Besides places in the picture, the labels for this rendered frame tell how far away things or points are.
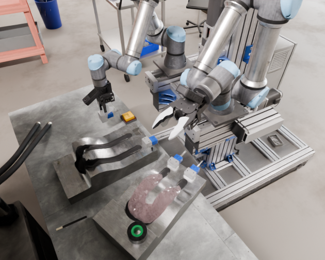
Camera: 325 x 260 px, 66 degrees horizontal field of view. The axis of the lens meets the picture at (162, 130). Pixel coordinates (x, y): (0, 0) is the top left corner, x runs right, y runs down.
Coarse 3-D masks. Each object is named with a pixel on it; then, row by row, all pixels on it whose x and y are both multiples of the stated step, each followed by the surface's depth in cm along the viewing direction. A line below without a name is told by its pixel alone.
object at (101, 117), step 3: (99, 111) 145; (102, 111) 146; (111, 111) 147; (114, 111) 149; (99, 114) 144; (102, 114) 144; (108, 114) 146; (111, 114) 147; (99, 117) 148; (102, 117) 144; (105, 117) 145; (108, 117) 147; (102, 120) 145; (105, 120) 146
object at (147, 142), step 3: (153, 135) 140; (162, 135) 141; (144, 138) 136; (147, 138) 136; (150, 138) 138; (153, 138) 138; (156, 138) 139; (144, 141) 135; (147, 141) 135; (150, 141) 135; (153, 141) 136; (156, 141) 138; (144, 144) 136; (147, 144) 134; (150, 144) 136; (153, 144) 138; (147, 147) 135
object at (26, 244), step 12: (24, 216) 121; (0, 228) 115; (12, 228) 115; (24, 228) 115; (0, 240) 111; (12, 240) 111; (24, 240) 111; (0, 252) 108; (12, 252) 108; (24, 252) 108; (36, 252) 112
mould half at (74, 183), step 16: (128, 128) 145; (80, 144) 131; (128, 144) 137; (64, 160) 133; (128, 160) 130; (144, 160) 134; (64, 176) 126; (80, 176) 126; (96, 176) 119; (112, 176) 127; (80, 192) 120
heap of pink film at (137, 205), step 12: (144, 180) 116; (156, 180) 119; (144, 192) 115; (168, 192) 113; (132, 204) 112; (144, 204) 111; (156, 204) 111; (168, 204) 111; (144, 216) 108; (156, 216) 109
